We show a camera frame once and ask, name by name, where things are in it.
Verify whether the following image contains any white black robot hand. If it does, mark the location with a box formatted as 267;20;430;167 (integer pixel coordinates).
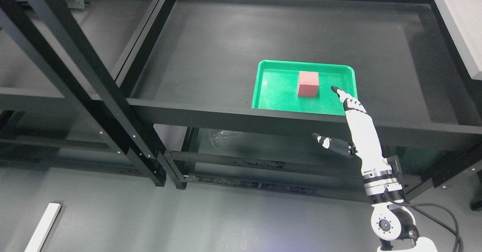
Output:
312;86;391;176

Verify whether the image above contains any pink foam block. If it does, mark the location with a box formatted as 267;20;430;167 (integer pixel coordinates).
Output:
297;71;320;98

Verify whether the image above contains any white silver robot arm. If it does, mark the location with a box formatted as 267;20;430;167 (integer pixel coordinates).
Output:
360;156;437;252

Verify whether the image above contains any green plastic tray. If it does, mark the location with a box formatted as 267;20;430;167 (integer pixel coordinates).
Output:
251;60;358;116

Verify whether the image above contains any black metal shelf right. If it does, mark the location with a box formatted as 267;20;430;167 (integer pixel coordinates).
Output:
117;0;481;197

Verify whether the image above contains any black metal shelf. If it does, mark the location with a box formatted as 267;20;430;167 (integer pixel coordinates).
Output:
1;0;174;187
117;0;481;197

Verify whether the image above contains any black metal shelf left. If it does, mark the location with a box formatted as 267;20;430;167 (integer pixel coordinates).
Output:
1;0;174;187

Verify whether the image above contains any clear plastic bag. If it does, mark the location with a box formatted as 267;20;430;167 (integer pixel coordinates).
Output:
208;129;243;149

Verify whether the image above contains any white standing desk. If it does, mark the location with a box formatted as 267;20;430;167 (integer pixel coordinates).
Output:
24;203;62;252

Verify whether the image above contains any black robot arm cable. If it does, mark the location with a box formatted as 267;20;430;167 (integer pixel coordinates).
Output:
384;190;461;252

